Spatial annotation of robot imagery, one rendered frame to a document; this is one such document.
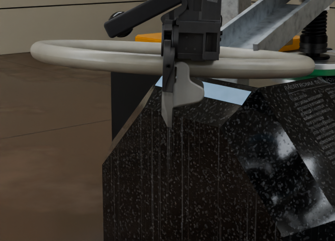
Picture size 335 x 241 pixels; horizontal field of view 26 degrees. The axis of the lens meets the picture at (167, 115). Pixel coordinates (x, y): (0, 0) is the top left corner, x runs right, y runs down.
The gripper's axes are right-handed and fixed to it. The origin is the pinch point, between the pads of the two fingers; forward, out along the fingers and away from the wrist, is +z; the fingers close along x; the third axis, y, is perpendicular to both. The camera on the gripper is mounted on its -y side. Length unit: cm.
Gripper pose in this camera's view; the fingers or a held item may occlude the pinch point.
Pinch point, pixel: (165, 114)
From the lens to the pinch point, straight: 105.4
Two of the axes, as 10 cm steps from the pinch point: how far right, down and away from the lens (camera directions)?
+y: 10.0, 0.5, -0.3
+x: 0.4, -1.8, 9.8
